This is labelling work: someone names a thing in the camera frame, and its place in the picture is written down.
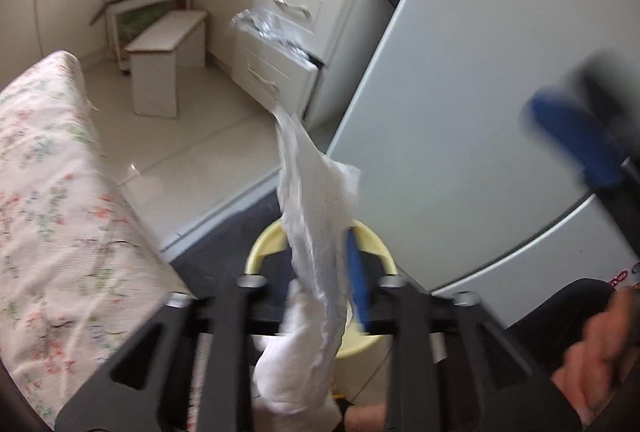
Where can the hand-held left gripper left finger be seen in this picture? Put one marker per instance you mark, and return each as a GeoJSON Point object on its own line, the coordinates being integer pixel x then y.
{"type": "Point", "coordinates": [230, 327]}

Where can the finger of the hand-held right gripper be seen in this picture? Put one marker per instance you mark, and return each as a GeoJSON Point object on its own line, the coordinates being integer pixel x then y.
{"type": "Point", "coordinates": [570, 137]}

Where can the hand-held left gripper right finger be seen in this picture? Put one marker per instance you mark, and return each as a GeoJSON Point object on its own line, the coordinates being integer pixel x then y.
{"type": "Point", "coordinates": [359, 277]}

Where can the white paper tissue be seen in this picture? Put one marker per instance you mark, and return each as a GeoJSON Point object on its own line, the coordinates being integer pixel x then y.
{"type": "Point", "coordinates": [312, 212]}

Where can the yellow trash bin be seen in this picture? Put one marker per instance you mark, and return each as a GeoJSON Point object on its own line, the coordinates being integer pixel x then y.
{"type": "Point", "coordinates": [262, 247]}

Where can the person's right hand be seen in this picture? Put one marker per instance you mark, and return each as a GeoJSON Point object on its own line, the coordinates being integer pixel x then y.
{"type": "Point", "coordinates": [595, 347]}

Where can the dark floor mat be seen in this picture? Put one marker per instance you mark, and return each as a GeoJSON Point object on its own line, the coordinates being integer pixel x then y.
{"type": "Point", "coordinates": [215, 252]}

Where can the white refrigerator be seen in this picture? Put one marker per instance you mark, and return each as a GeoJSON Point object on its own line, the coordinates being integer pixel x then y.
{"type": "Point", "coordinates": [450, 112]}

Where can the floral tablecloth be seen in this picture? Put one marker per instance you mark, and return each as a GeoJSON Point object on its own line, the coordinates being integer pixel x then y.
{"type": "Point", "coordinates": [50, 212]}

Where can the white stool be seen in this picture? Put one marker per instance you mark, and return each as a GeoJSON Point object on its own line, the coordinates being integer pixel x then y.
{"type": "Point", "coordinates": [155, 77]}

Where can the clear plastic bag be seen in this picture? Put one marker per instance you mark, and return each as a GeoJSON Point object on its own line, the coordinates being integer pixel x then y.
{"type": "Point", "coordinates": [270, 24]}

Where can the green vegetables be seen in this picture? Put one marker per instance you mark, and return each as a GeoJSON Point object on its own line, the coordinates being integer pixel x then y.
{"type": "Point", "coordinates": [142, 19]}

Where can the white base cabinets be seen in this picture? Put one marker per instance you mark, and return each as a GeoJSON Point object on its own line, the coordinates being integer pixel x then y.
{"type": "Point", "coordinates": [30, 12]}

